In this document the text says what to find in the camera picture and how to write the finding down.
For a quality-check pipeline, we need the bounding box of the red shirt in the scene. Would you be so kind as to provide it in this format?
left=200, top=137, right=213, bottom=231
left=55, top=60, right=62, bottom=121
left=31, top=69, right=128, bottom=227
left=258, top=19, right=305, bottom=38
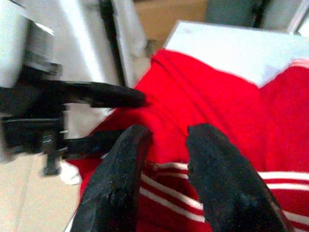
left=67, top=48, right=309, bottom=232

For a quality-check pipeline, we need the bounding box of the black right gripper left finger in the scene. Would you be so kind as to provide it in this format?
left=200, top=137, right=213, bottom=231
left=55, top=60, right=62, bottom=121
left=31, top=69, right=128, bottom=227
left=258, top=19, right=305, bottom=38
left=71, top=124, right=153, bottom=232

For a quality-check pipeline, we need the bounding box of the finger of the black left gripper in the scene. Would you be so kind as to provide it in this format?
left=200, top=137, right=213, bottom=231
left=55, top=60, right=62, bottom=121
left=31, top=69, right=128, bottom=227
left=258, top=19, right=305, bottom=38
left=64, top=130, right=126, bottom=159
left=64, top=82, right=147, bottom=108

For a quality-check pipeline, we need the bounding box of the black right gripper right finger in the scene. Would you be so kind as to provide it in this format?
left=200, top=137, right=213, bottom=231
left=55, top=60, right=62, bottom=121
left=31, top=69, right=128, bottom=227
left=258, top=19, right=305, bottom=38
left=185, top=123, right=288, bottom=232

